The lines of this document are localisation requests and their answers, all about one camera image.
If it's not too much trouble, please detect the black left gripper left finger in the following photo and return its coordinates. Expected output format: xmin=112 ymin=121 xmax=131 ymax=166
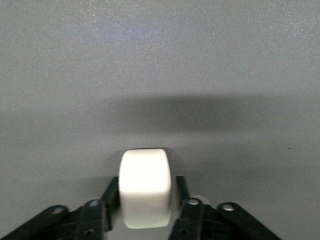
xmin=0 ymin=176 xmax=121 ymax=240

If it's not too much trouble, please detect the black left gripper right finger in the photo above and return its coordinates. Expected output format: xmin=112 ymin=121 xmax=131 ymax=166
xmin=168 ymin=176 xmax=283 ymax=240

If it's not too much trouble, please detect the white steamed bun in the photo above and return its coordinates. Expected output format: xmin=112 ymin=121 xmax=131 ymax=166
xmin=118 ymin=148 xmax=174 ymax=230

